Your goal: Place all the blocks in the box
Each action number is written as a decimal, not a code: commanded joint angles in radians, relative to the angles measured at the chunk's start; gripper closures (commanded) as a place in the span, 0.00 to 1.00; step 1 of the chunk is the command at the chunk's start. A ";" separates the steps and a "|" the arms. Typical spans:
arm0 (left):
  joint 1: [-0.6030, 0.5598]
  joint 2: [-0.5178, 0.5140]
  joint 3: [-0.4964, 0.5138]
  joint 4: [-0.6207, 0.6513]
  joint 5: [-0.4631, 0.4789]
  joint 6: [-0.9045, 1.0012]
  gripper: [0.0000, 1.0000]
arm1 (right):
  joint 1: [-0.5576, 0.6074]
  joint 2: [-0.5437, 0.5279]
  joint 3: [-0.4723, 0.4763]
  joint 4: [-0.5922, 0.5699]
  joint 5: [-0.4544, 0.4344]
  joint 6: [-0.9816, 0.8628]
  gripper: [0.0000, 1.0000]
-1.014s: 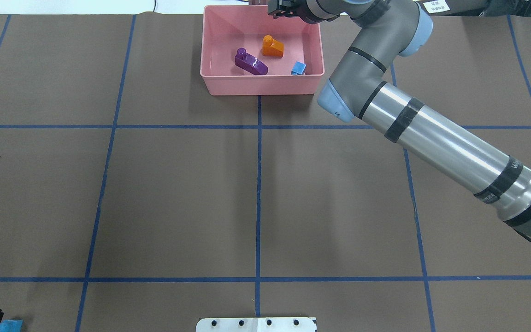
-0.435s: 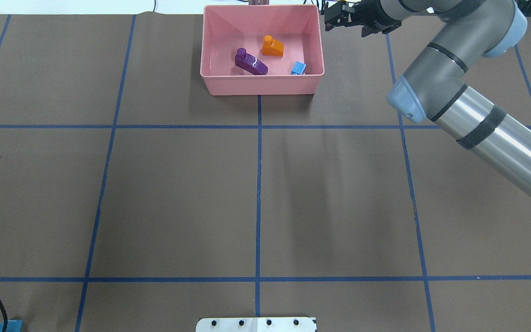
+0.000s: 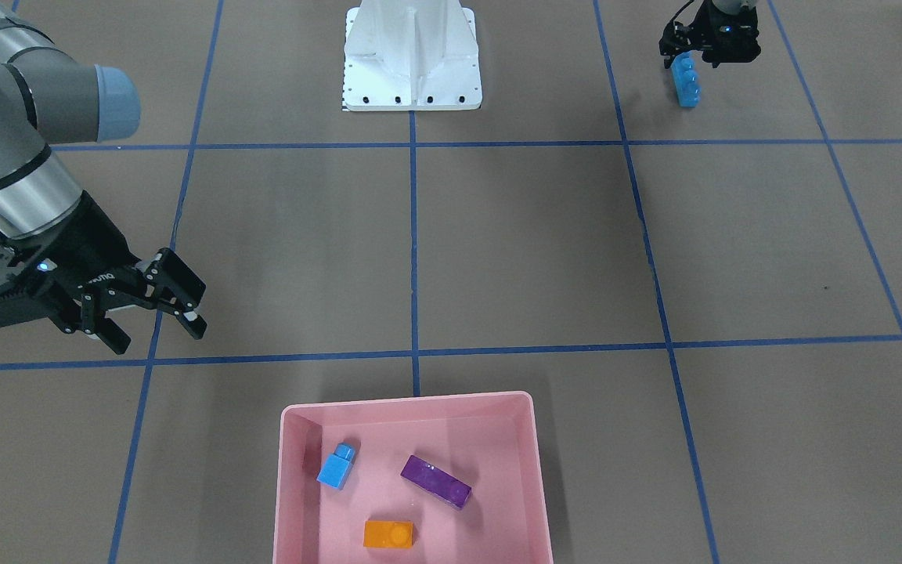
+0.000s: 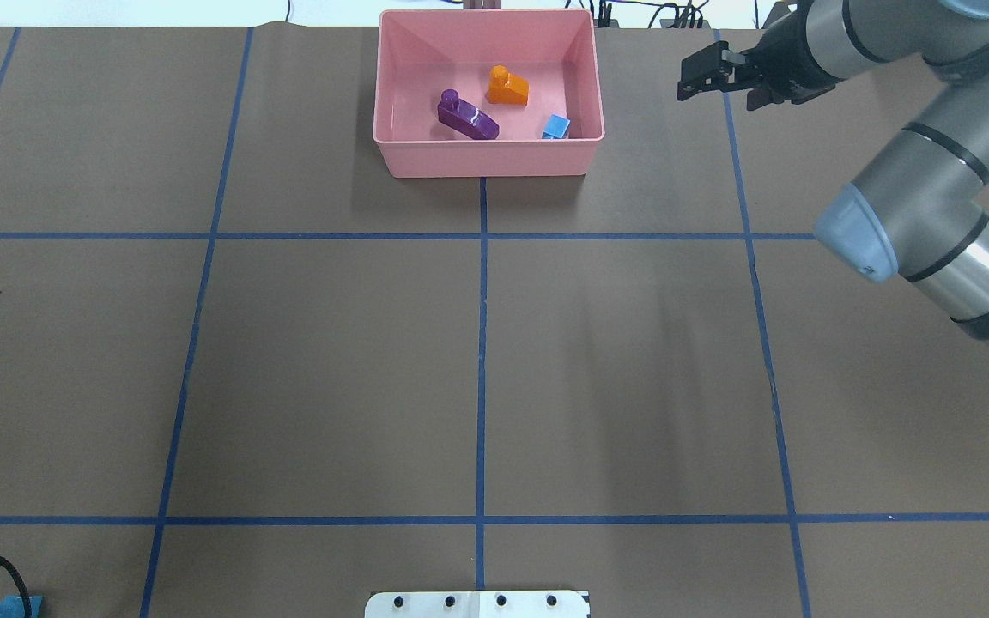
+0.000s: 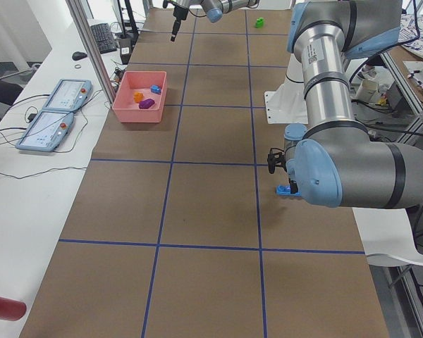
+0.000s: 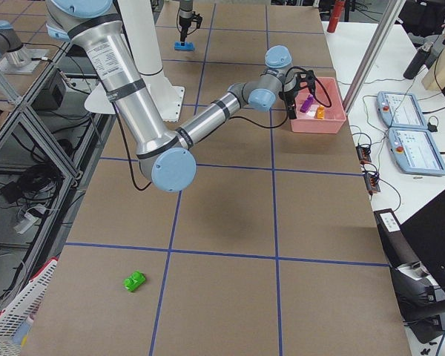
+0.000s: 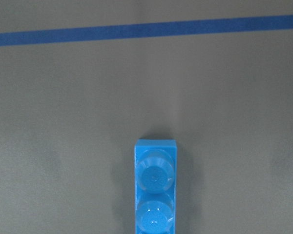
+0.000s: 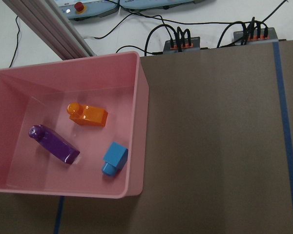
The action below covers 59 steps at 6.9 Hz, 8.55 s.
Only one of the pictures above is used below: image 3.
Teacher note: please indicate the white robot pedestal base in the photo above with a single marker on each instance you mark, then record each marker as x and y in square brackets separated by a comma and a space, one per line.
[411, 56]

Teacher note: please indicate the purple long toy block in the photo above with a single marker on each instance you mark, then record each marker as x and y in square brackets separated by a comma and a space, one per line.
[437, 482]

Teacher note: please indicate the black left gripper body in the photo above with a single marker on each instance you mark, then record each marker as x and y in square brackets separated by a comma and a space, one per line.
[735, 41]

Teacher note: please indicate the small blue toy block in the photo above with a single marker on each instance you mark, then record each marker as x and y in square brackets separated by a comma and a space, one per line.
[337, 467]

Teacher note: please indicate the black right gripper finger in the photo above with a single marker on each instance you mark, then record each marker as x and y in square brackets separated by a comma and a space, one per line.
[176, 290]
[107, 292]

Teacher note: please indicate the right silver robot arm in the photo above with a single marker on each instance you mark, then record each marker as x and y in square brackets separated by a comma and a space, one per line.
[49, 98]

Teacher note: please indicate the long blue toy block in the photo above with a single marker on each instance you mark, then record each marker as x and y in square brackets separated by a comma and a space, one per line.
[685, 80]

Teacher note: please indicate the pink plastic box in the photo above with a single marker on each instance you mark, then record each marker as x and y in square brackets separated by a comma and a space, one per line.
[488, 440]

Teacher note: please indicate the orange toy block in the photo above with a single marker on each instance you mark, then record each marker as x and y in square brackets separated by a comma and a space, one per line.
[387, 534]

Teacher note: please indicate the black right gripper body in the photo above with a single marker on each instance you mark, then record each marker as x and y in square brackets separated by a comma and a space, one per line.
[95, 252]

